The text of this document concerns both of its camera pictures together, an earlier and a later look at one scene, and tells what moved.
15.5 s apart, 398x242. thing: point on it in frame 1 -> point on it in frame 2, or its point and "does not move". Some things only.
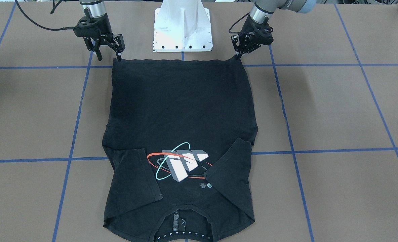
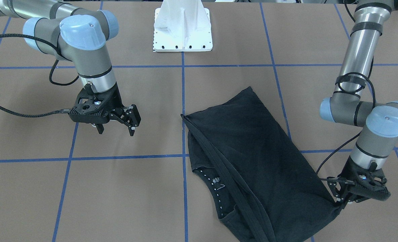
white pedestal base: (182, 25) does not move
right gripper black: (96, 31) -> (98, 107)
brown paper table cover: (333, 95) does not move
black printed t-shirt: (177, 136) -> (266, 190)
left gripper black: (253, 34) -> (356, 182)
